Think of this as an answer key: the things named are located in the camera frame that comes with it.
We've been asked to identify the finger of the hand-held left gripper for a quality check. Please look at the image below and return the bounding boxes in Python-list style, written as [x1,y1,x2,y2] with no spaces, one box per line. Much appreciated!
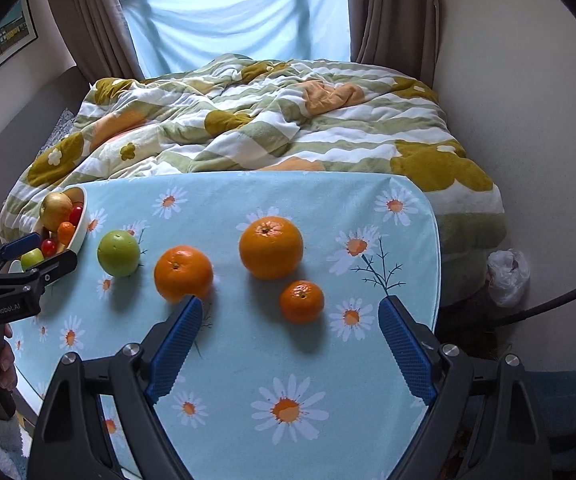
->
[18,249,78,288]
[0,231,40,281]

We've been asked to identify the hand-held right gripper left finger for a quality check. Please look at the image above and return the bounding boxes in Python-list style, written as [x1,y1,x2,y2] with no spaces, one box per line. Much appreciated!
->
[27,295,203,480]

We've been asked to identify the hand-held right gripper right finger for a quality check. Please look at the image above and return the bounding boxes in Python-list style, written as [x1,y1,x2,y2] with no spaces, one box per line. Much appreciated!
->
[378,295,552,480]

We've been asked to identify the small green fruit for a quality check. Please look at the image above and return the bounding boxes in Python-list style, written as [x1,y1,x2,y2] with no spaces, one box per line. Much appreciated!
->
[20,248,45,271]

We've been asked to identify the tiny orange kumquat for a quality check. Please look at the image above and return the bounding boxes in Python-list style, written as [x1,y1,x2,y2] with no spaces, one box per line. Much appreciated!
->
[57,221,77,253]

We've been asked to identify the white bowl with duck print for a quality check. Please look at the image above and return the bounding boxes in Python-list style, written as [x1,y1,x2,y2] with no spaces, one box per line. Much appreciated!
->
[8,186,89,273]

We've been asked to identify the yellow apple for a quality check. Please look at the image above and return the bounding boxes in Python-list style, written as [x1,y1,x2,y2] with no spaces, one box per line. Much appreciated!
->
[39,192,74,231]

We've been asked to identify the green apple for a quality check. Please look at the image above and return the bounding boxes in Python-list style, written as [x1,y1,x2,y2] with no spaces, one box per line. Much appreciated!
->
[97,230,142,278]

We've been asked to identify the medium orange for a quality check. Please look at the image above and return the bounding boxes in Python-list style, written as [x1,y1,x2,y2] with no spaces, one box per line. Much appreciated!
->
[154,245,215,304]

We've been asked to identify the small orange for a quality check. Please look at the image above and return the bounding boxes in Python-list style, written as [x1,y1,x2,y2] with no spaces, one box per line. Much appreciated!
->
[280,280,325,324]

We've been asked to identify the large orange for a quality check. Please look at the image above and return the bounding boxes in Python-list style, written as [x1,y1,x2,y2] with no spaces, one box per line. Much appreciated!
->
[239,216,304,281]

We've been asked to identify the light blue daisy tablecloth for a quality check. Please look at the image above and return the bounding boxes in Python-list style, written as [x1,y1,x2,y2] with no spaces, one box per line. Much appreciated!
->
[5,170,441,480]

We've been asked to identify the grey patterned bed sheet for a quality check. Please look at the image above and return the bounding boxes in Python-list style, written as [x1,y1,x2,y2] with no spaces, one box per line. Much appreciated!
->
[43,107,76,153]

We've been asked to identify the grey headboard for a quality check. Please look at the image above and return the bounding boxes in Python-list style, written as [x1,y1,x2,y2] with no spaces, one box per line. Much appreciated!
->
[0,65,91,221]

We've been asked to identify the white plastic bag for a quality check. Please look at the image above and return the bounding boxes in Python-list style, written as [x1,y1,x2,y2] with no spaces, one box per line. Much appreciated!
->
[486,249,532,308]

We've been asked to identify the dark teal cloth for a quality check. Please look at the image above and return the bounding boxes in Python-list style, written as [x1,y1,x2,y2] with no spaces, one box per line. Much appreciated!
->
[525,370,576,438]

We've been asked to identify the brown curtain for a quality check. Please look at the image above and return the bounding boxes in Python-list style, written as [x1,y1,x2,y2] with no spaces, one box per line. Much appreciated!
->
[343,0,443,91]
[63,0,144,83]

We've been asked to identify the green striped flower blanket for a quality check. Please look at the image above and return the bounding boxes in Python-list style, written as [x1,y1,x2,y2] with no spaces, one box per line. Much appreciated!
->
[0,56,508,308]

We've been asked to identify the light blue window cloth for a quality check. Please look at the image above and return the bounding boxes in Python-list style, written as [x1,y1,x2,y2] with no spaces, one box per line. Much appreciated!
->
[123,0,353,81]

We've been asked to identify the black cable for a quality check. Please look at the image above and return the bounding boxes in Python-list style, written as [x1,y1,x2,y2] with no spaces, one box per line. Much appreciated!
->
[492,270,576,326]

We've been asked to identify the framed wall poster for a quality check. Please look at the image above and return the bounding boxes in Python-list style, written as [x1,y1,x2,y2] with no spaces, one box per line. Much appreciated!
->
[0,0,39,86]

